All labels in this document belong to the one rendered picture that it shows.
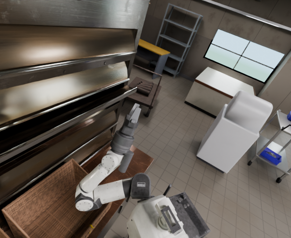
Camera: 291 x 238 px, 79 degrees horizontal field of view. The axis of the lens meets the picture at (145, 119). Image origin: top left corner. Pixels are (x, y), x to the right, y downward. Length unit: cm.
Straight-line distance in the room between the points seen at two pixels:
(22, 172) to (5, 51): 77
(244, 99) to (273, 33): 424
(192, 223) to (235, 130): 234
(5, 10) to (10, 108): 41
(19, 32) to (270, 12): 672
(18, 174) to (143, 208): 84
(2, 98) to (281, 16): 693
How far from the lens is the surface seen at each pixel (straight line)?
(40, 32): 100
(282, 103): 697
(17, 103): 105
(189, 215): 94
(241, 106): 305
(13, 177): 138
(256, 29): 705
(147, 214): 85
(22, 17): 92
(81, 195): 92
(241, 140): 319
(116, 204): 178
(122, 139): 74
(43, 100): 111
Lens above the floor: 212
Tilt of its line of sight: 33 degrees down
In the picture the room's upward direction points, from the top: 20 degrees clockwise
